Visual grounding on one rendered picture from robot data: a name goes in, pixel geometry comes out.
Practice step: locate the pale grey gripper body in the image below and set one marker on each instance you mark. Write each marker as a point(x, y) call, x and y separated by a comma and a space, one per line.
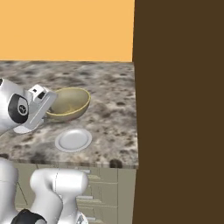
point(39, 112)

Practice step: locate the beige drawer cabinet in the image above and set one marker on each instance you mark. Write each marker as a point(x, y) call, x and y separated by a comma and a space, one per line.
point(110, 195)

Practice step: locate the white plate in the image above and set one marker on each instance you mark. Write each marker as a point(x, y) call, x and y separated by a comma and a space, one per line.
point(73, 140)

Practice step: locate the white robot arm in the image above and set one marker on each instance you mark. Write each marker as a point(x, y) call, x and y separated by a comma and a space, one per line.
point(49, 189)

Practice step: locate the olive yellow bowl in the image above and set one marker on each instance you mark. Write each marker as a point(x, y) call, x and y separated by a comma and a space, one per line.
point(71, 102)

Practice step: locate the dark brown cabinet panel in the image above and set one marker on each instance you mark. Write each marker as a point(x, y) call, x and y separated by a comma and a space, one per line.
point(179, 112)

